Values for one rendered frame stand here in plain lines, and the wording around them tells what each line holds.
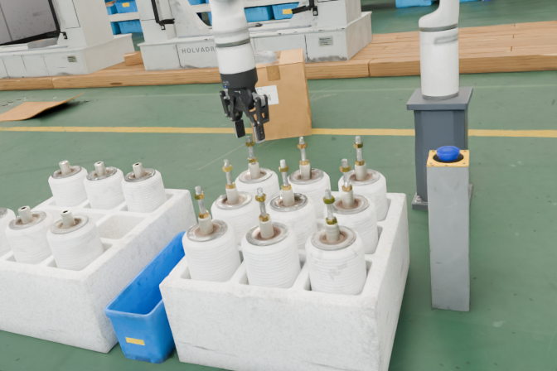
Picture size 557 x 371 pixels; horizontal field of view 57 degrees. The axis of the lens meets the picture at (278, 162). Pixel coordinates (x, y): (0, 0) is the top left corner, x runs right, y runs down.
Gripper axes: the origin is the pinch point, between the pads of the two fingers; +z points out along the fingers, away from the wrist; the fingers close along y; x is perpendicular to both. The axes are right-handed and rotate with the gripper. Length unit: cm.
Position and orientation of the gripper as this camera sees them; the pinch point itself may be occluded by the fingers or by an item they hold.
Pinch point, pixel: (249, 133)
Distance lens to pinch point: 110.5
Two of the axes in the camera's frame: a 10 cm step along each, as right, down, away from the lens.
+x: 7.5, -3.6, 5.6
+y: 6.4, 2.0, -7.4
